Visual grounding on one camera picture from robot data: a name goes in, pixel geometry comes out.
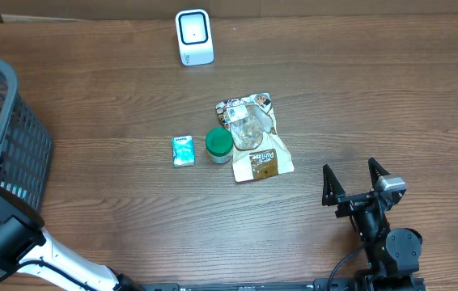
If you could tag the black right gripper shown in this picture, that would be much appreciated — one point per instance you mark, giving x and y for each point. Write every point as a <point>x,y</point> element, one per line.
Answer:
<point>334,195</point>

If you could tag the brown white snack pouch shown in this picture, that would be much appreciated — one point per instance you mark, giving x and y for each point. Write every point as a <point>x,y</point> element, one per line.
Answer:
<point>258,151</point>

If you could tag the green lid jar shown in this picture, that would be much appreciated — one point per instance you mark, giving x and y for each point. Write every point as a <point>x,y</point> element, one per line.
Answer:
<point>219,145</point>

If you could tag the teal tissue pack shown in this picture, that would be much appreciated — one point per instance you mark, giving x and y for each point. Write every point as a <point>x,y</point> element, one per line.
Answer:
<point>183,151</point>

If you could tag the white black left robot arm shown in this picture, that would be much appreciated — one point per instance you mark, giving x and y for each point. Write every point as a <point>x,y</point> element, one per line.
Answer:
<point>27,247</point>

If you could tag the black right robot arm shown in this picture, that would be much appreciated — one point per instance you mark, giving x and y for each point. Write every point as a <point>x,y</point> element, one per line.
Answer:
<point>392,255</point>

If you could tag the white barcode scanner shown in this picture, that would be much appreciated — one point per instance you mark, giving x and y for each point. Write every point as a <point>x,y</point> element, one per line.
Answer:
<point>194,37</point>

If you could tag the grey plastic mesh basket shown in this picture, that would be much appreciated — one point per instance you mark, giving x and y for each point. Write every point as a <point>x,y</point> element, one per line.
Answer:
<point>26,146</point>

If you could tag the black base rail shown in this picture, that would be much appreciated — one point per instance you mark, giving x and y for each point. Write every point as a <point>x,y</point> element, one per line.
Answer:
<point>317,285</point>

